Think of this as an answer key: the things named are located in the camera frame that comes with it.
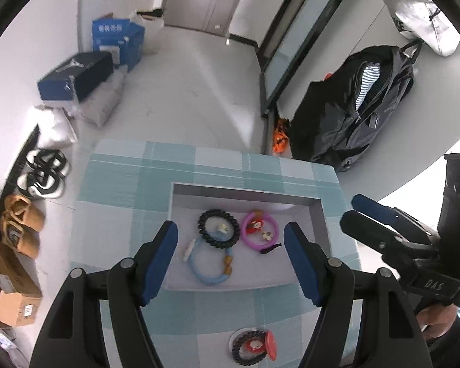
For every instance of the white hanging bag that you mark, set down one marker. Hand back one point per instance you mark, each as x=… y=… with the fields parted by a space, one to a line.
x=418 y=11

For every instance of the clear plastic package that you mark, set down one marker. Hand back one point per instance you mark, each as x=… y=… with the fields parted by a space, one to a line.
x=101 y=101

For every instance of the grey rectangular box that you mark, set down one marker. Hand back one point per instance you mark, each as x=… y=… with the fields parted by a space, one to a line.
x=249 y=270

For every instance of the dark blue shoe box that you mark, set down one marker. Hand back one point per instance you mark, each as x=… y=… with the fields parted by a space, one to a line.
x=76 y=74

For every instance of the person's right forearm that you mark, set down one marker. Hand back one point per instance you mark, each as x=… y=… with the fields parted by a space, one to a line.
x=452 y=352

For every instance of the white plastic bag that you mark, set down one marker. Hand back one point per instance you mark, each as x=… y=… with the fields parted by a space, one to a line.
x=57 y=126

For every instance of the orange black toy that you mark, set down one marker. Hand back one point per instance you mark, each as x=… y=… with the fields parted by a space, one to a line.
x=281 y=136

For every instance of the striped cloth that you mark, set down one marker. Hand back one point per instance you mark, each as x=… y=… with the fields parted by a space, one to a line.
x=366 y=84

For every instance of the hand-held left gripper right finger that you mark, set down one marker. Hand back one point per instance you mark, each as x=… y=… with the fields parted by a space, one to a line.
x=303 y=264

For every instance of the blue cardboard box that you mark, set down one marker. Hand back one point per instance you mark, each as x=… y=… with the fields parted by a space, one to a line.
x=115 y=38

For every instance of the black backpack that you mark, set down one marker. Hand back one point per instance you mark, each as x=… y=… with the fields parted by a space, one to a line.
x=329 y=122

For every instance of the black white sandal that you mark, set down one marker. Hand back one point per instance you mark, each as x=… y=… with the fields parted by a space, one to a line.
x=48 y=161
x=42 y=186

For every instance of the teal checkered tablecloth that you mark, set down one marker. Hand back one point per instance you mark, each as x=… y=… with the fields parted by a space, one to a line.
x=130 y=184

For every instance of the brown cardboard box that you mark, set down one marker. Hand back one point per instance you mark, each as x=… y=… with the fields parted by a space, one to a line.
x=7 y=276

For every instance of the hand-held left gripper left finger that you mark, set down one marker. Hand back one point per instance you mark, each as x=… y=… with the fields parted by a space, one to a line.
x=159 y=264

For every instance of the person's right hand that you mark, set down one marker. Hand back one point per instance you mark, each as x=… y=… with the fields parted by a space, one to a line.
x=439 y=318

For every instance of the white plastic container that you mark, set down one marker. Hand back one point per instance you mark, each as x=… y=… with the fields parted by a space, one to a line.
x=149 y=27

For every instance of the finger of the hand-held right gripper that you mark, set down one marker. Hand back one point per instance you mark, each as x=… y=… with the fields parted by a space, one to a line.
x=368 y=234
x=375 y=209

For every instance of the black framed mirror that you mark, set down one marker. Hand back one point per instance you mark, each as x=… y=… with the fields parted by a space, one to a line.
x=303 y=27

